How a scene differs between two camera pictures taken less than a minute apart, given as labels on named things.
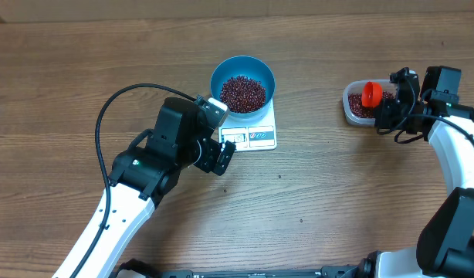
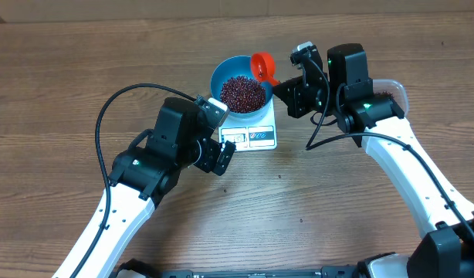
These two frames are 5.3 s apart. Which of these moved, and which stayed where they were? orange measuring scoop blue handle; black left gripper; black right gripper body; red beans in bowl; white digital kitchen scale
Moved: black right gripper body; orange measuring scoop blue handle
Stayed: red beans in bowl; black left gripper; white digital kitchen scale
